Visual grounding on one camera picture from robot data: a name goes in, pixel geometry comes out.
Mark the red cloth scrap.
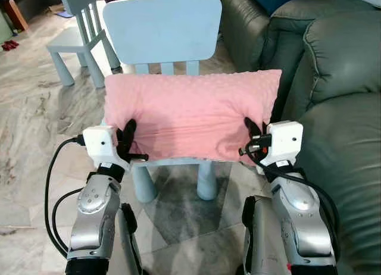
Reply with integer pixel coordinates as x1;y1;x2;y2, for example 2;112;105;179
1;40;20;52

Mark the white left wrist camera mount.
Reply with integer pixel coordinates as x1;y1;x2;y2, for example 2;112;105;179
82;125;130;171

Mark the light blue child chair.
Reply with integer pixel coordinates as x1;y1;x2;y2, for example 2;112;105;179
46;0;123;88
101;0;223;203

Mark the green leather sofa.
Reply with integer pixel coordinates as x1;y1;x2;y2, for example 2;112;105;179
298;10;381;275

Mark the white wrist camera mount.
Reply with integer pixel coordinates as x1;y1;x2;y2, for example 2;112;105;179
82;125;130;171
260;121;304;167

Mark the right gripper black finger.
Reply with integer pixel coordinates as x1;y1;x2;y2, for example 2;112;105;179
243;117;264;140

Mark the green leather armchair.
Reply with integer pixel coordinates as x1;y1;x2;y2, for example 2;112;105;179
216;0;381;122

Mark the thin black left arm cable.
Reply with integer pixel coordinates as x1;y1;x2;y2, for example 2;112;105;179
51;187;91;252

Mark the brown wooden board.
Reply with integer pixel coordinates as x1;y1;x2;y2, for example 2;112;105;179
0;0;29;33

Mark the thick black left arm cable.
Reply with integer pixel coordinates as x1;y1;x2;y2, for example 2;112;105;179
44;135;87;259

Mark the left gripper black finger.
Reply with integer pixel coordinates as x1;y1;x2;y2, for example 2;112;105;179
119;118;138;149

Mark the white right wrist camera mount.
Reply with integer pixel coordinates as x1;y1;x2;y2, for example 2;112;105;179
260;121;304;167

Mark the pink dotted pillow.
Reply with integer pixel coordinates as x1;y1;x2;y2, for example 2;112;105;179
104;69;283;166

